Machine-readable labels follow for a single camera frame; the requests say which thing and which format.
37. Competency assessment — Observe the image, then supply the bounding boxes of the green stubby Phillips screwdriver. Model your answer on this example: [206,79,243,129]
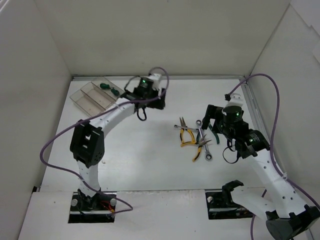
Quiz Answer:
[110,88,120,96]

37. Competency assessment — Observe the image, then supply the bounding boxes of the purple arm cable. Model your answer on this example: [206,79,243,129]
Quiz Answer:
[231,73,320,240]
[39,66,171,215]

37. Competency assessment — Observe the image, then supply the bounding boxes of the clear three-compartment container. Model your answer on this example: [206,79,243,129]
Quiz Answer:
[70,76,125,117]

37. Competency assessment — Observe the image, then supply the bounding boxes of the large silver ratchet wrench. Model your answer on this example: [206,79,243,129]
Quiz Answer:
[198,127,213,161]

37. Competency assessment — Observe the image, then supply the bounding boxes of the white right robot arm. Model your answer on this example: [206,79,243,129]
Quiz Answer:
[202,104,320,240]

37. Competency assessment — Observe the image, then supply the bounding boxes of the green handled pliers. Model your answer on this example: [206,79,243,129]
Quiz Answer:
[196,124,220,145]

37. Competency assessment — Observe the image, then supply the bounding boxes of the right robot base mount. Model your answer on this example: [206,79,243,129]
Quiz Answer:
[205,180,254,220]

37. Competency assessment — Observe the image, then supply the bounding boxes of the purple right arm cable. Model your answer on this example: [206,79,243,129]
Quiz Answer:
[231,73,320,240]

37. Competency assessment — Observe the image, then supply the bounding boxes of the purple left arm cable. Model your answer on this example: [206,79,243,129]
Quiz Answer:
[39,66,171,215]

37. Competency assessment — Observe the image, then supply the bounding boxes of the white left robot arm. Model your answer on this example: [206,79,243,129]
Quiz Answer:
[70,73,166,210]

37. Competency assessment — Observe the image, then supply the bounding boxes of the aluminium rail right edge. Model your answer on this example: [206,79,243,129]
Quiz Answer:
[239,76,280,171]

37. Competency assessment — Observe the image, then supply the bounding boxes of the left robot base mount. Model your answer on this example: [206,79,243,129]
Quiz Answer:
[68,190,117,224]

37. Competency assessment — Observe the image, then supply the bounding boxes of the yellow needle-nose pliers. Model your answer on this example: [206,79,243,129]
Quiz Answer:
[179,117,195,145]

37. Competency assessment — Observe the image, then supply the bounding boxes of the green stubby flathead screwdriver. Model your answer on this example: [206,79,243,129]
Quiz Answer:
[99,83,111,90]

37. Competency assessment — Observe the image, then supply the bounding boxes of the small silver ratchet wrench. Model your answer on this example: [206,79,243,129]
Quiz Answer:
[173,118,199,133]

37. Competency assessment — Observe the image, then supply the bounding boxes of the yellow black cutting pliers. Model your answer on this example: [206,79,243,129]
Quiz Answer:
[180,139,211,162]

